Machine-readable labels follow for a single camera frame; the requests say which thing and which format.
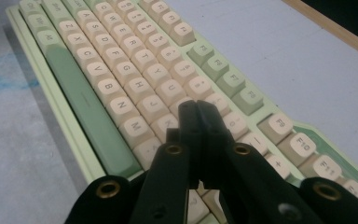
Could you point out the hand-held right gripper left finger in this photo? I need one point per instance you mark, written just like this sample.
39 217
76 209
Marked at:
164 174

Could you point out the cream and green mechanical keyboard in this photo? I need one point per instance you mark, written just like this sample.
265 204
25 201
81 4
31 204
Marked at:
130 81

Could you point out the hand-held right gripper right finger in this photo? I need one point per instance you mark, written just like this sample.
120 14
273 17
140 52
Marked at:
245 180

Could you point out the white board table cover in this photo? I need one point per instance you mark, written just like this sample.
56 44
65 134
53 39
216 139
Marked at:
276 46

